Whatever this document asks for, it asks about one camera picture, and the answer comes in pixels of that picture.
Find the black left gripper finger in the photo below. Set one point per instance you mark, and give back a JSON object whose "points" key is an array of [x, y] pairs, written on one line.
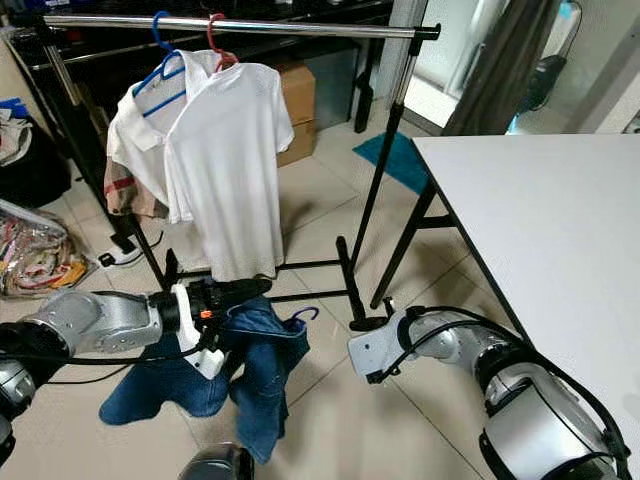
{"points": [[252, 289]]}

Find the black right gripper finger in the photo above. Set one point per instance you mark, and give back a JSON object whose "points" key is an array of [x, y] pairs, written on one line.
{"points": [[368, 324]]}

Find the purple plastic hanger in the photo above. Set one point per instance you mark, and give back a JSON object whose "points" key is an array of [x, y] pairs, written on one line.
{"points": [[310, 311]]}

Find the blue denim shorts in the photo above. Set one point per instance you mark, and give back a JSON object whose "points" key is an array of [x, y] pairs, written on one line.
{"points": [[260, 390]]}

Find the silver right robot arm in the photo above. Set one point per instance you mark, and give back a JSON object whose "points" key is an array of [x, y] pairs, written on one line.
{"points": [[500, 370]]}

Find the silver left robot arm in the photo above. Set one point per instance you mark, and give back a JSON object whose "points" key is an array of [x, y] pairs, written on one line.
{"points": [[80, 325]]}

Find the blue plastic hanger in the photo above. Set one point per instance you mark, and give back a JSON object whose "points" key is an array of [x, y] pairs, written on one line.
{"points": [[160, 78]]}

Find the pink plastic hanger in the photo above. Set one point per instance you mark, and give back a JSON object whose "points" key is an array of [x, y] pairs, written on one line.
{"points": [[212, 35]]}

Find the white power strip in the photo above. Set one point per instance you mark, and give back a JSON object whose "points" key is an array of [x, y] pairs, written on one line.
{"points": [[122, 257]]}

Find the plain white shirt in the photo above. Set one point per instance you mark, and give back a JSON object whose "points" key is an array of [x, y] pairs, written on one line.
{"points": [[230, 165]]}

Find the teal floor mat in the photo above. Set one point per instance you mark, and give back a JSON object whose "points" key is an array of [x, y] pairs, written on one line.
{"points": [[395, 162]]}

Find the cardboard box with print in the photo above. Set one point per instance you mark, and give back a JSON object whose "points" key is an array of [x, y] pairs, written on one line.
{"points": [[298, 148]]}

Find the white polo shirt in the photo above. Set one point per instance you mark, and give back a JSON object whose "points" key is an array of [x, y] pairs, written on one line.
{"points": [[135, 145]]}

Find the clear plastic bag of clothes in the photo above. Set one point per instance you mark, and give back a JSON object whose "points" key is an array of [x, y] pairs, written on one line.
{"points": [[40, 260]]}

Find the white table with black legs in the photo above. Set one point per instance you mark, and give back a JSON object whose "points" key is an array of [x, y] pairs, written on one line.
{"points": [[540, 220]]}

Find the black bag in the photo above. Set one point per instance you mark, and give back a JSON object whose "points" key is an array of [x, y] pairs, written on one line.
{"points": [[35, 165]]}

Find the chrome and black clothes rack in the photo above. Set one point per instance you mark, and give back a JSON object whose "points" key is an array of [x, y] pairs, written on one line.
{"points": [[260, 27]]}

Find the dark grey curtain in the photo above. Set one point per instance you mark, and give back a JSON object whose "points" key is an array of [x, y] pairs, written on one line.
{"points": [[500, 70]]}

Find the black desk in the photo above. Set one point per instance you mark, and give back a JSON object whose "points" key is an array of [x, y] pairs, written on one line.
{"points": [[100, 50]]}

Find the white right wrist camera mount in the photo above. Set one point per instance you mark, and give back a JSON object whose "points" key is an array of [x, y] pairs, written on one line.
{"points": [[375, 352]]}

